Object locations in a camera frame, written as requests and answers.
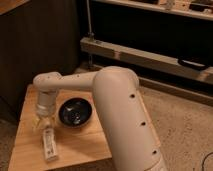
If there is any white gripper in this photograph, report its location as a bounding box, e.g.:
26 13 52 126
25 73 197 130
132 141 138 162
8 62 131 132
33 92 56 132

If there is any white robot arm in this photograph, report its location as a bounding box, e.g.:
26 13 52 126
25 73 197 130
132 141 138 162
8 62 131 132
33 66 168 171

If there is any black ceramic bowl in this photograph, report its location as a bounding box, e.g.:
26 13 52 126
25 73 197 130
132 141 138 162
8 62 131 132
58 97 92 127

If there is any small wooden table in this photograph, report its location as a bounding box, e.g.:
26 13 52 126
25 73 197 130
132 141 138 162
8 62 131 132
8 85 111 171

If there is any metal vertical pole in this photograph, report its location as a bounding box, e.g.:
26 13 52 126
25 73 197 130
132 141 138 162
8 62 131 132
86 0 94 41

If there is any wooden beam rail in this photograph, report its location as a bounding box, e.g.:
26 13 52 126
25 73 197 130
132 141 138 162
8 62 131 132
80 37 213 85

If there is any black handle on rail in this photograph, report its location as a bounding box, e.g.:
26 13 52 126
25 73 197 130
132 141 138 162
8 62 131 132
177 59 210 71

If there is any black cable on floor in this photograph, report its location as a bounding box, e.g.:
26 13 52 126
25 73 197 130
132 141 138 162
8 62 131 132
200 151 213 171

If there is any wooden wall shelf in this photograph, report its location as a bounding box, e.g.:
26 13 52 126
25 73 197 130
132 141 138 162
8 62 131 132
94 0 213 21

